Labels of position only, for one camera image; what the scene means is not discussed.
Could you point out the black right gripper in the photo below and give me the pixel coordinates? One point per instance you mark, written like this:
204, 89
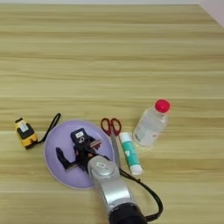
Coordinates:
83, 154

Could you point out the clear red-capped plastic bottle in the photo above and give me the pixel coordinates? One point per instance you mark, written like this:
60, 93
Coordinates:
150, 127

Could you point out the yellow black tape measure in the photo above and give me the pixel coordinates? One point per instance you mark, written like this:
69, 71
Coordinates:
26, 135

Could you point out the purple round plate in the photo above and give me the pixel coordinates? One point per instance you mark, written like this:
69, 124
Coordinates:
58, 140

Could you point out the teal white glue stick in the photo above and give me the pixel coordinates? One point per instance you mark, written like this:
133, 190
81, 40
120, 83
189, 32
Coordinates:
129, 151

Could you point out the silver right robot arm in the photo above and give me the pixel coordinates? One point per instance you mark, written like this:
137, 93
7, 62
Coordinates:
113, 189

